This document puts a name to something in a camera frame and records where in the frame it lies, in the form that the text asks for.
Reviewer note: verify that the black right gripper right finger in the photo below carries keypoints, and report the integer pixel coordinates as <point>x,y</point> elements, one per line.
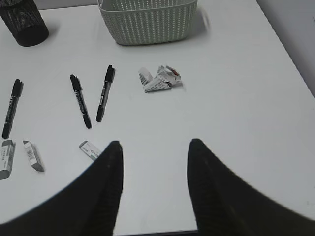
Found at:
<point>225,205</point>

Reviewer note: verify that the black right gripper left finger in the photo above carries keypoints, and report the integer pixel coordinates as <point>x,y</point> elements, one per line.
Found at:
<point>86,207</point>

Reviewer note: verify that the white grey eraser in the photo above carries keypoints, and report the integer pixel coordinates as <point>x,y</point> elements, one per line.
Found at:
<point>6,158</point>
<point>33,157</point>
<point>90,150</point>

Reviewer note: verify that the black marker pen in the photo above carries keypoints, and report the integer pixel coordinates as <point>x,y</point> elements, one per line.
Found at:
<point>109,77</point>
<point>15,95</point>
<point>78,93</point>

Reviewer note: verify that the waste paper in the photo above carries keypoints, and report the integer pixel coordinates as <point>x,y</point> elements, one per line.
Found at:
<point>166,78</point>

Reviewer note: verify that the light green plastic basket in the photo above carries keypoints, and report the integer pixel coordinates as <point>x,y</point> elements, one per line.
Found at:
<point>144,22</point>

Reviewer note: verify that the black mesh pen holder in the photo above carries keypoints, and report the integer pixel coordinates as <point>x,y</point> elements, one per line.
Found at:
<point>24,21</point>

